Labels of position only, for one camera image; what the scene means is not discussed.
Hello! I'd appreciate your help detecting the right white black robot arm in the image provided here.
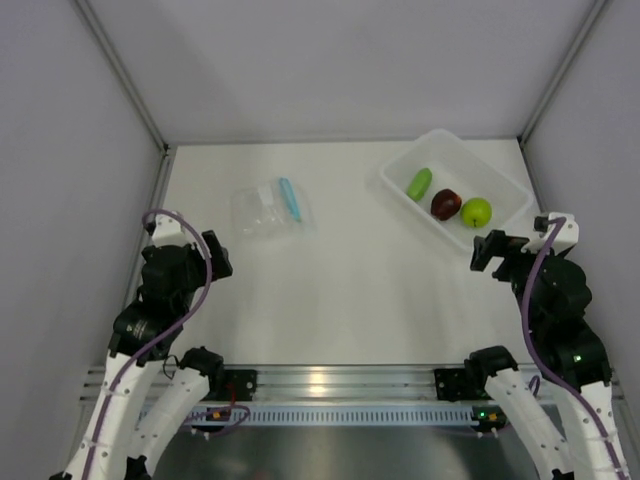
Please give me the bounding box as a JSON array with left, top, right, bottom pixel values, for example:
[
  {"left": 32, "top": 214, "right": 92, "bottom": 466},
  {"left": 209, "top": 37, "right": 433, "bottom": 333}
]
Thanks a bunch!
[{"left": 464, "top": 215, "right": 630, "bottom": 479}]

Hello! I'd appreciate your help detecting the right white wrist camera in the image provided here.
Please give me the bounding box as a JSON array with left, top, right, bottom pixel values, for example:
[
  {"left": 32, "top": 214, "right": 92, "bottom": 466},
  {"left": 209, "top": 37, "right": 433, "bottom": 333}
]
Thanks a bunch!
[{"left": 527, "top": 212, "right": 580, "bottom": 257}]

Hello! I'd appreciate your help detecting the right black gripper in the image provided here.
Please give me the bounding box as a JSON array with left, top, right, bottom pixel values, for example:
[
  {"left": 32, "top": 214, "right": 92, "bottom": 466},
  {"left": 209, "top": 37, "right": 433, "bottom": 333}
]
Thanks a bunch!
[{"left": 470, "top": 228, "right": 565, "bottom": 329}]

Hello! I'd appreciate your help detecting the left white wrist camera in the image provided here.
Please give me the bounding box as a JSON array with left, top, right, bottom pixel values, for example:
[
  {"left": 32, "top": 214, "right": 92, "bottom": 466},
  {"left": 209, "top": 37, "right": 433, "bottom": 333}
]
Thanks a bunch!
[{"left": 144, "top": 212, "right": 187, "bottom": 248}]

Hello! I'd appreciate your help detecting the green fake apple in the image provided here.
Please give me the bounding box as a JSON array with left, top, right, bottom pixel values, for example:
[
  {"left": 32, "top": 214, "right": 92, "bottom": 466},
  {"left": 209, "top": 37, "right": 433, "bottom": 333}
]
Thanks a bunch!
[{"left": 460, "top": 197, "right": 493, "bottom": 229}]

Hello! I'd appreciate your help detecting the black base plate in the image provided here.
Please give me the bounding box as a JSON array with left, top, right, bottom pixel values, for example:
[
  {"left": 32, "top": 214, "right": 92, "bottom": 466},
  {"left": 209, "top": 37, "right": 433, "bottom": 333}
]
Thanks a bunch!
[
  {"left": 433, "top": 368, "right": 490, "bottom": 402},
  {"left": 205, "top": 368, "right": 258, "bottom": 403}
]

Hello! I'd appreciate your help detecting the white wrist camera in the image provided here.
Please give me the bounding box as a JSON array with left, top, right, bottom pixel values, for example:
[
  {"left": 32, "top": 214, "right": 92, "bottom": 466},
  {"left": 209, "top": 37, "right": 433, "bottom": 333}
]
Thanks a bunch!
[
  {"left": 144, "top": 212, "right": 187, "bottom": 248},
  {"left": 527, "top": 212, "right": 580, "bottom": 257}
]

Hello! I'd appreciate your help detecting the clear zip top bag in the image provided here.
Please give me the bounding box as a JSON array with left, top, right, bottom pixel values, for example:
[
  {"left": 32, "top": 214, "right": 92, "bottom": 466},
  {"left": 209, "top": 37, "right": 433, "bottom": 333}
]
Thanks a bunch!
[{"left": 230, "top": 176, "right": 314, "bottom": 240}]

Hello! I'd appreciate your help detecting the aluminium frame post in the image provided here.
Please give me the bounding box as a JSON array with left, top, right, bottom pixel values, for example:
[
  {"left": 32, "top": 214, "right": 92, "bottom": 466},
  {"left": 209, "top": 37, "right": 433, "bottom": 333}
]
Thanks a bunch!
[
  {"left": 518, "top": 0, "right": 613, "bottom": 148},
  {"left": 72, "top": 0, "right": 169, "bottom": 154}
]

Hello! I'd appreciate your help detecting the aluminium mounting rail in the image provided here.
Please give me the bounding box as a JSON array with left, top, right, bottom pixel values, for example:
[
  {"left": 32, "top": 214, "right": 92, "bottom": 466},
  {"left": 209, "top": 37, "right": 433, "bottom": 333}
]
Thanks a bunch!
[{"left": 79, "top": 363, "right": 624, "bottom": 404}]

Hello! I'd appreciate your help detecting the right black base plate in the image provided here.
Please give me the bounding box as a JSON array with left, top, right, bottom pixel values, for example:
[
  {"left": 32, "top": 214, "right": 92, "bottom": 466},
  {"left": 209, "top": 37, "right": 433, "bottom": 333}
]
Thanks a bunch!
[{"left": 433, "top": 368, "right": 490, "bottom": 402}]

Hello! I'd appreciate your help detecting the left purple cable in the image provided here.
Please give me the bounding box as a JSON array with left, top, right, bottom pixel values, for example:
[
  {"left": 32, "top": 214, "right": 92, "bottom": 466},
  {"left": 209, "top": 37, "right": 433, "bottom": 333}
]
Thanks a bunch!
[{"left": 82, "top": 208, "right": 251, "bottom": 480}]

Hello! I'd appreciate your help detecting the left aluminium frame post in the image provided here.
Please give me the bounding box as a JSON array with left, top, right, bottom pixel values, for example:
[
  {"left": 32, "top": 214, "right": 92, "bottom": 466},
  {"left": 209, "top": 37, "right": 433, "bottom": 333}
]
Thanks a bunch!
[{"left": 72, "top": 0, "right": 169, "bottom": 154}]

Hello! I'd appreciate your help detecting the white slotted cable duct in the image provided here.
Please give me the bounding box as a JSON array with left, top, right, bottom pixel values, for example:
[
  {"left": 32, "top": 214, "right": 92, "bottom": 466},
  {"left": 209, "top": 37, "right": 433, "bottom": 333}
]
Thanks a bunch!
[{"left": 139, "top": 403, "right": 506, "bottom": 427}]

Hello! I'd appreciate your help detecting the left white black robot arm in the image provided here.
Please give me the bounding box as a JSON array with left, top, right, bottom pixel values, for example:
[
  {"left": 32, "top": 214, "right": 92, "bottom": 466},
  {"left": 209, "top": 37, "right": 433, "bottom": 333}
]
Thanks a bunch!
[{"left": 56, "top": 222, "right": 233, "bottom": 479}]

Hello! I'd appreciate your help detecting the clear plastic bin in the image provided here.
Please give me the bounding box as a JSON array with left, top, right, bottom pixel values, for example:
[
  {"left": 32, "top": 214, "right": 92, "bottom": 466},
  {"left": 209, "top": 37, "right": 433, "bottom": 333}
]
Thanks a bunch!
[{"left": 378, "top": 129, "right": 533, "bottom": 253}]

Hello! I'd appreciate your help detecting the right aluminium frame post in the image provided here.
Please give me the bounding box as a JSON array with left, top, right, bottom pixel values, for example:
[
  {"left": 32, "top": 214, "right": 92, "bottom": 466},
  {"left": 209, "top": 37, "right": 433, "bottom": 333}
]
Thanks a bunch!
[{"left": 518, "top": 0, "right": 613, "bottom": 148}]

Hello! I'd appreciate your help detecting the green fake food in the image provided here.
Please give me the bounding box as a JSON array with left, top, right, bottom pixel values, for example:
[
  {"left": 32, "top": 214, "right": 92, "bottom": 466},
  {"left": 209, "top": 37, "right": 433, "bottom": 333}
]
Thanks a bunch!
[{"left": 406, "top": 168, "right": 433, "bottom": 202}]

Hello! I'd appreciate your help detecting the red fake apple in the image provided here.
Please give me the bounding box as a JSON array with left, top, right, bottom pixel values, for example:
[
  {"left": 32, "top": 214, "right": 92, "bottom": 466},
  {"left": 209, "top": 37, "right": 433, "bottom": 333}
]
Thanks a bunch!
[{"left": 430, "top": 189, "right": 462, "bottom": 221}]

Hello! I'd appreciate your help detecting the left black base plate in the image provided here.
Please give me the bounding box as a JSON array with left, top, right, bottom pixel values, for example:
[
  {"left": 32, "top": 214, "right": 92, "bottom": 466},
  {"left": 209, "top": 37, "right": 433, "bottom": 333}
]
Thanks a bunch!
[{"left": 205, "top": 368, "right": 258, "bottom": 403}]

